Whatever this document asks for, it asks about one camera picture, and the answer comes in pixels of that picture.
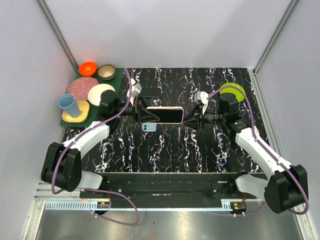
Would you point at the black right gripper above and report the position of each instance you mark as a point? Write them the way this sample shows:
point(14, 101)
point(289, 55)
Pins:
point(192, 122)

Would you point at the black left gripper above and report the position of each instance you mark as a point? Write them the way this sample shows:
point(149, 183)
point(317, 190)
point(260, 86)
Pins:
point(136, 113)

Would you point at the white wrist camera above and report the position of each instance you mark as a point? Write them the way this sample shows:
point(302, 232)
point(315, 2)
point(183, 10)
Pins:
point(201, 98)
point(135, 88)

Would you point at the white bowl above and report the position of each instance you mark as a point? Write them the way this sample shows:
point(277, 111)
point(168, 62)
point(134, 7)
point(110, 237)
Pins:
point(94, 95)

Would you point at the brown patterned bowl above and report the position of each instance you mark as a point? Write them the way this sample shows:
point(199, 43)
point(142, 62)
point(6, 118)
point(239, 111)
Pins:
point(107, 72)

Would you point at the aluminium front rail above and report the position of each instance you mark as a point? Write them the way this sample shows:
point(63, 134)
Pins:
point(72, 201)

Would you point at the pink dotted plate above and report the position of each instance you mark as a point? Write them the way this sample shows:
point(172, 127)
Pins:
point(80, 87)

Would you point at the light blue cup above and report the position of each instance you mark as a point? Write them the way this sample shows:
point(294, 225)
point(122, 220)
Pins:
point(67, 103)

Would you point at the yellow square plate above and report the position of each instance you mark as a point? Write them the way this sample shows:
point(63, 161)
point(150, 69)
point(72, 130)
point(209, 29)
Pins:
point(84, 108)

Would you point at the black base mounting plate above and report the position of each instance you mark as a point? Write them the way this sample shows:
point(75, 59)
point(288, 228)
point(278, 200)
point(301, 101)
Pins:
point(168, 191)

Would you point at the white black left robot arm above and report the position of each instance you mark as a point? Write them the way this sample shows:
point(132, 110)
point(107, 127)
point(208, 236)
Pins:
point(62, 167)

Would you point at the aluminium corner post left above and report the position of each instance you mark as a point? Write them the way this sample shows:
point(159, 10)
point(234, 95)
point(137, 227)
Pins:
point(57, 33)

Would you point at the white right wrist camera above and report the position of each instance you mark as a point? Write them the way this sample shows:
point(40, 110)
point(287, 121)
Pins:
point(201, 98)

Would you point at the dark blue phone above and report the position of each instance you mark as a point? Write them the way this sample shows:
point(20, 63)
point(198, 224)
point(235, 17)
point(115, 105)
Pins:
point(151, 93)

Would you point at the aluminium corner post right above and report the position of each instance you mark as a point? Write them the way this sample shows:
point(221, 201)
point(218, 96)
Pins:
point(276, 34)

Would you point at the orange bowl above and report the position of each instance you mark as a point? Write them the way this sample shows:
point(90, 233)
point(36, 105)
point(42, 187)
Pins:
point(88, 69)

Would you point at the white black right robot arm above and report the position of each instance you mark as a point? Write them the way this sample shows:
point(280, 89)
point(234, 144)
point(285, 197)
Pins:
point(285, 186)

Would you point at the lime green plate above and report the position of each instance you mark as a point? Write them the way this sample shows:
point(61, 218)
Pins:
point(235, 89)

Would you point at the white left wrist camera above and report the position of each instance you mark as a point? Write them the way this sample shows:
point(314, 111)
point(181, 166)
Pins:
point(135, 88)

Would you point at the aluminium corner post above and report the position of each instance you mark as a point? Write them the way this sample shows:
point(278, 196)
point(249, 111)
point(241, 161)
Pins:
point(276, 34)
point(57, 33)

